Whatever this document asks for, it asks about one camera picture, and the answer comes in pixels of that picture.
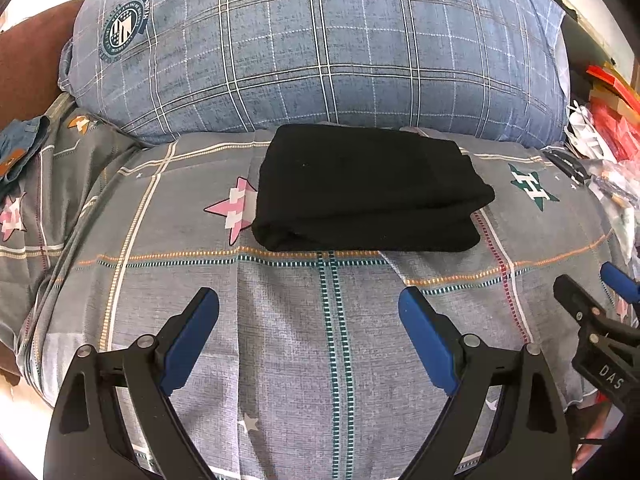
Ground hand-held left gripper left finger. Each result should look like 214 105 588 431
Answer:
44 287 221 480

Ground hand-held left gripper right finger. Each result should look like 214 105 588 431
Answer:
397 286 573 480

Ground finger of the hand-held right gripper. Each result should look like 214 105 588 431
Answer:
600 261 640 306
552 274 608 333

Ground black pants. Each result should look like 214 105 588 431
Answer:
251 124 496 253

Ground clear plastic bag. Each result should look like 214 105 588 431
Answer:
582 157 640 261

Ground grey plaid star bedsheet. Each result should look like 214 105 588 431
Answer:
0 92 640 480

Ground white plastic bag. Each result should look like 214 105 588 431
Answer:
565 100 618 161

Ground red packets pile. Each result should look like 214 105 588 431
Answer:
585 62 640 161

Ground jeans with leather patch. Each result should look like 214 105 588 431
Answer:
0 115 51 198

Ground blue plaid pillow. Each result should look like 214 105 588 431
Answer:
57 0 571 148

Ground brown bed frame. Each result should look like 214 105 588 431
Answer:
0 0 86 126

